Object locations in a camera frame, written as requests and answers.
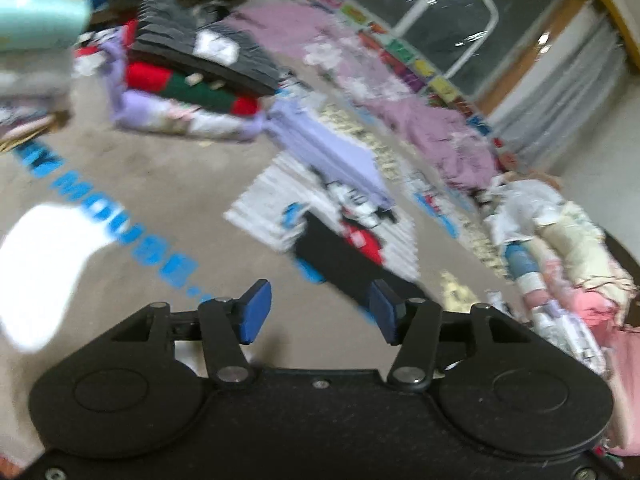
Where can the wooden framed window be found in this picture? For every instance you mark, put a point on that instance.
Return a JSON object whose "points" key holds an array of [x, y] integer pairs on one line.
{"points": [[450, 15]]}

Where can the lavender cloth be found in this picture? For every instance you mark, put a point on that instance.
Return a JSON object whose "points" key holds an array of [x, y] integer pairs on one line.
{"points": [[330, 150]]}

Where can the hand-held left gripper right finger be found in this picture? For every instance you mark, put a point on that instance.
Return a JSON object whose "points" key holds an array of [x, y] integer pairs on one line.
{"points": [[382, 310]]}

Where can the dark grey striped folded garment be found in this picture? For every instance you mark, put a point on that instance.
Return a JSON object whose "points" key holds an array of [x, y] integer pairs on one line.
{"points": [[200, 35]]}

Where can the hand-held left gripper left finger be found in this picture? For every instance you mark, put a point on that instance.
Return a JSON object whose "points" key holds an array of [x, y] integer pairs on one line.
{"points": [[255, 310]]}

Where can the grey curtain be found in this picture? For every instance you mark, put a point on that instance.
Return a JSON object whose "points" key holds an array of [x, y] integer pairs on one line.
{"points": [[565, 95]]}

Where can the mauve clothes pile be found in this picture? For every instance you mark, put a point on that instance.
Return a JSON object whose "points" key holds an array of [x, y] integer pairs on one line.
{"points": [[400, 105]]}

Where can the stack of folded clothes left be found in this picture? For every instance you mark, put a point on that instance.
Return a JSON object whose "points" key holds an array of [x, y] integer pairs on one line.
{"points": [[165, 115]]}

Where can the red and green folded sweater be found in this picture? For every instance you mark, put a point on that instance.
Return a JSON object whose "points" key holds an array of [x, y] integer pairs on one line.
{"points": [[190, 87]]}

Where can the cartoon mouse printed blanket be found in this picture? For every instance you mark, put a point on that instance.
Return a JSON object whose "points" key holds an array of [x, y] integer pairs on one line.
{"points": [[165, 200]]}

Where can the white cloth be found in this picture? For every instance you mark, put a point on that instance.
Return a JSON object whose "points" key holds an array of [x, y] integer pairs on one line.
{"points": [[40, 270]]}

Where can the black garment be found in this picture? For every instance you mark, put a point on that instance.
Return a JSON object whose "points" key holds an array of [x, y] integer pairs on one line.
{"points": [[335, 260]]}

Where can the pile of pastel clothes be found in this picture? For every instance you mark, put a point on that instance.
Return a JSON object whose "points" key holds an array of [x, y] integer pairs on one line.
{"points": [[565, 270]]}

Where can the mint green cloth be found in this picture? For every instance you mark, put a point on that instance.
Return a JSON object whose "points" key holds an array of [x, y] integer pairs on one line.
{"points": [[35, 5]]}

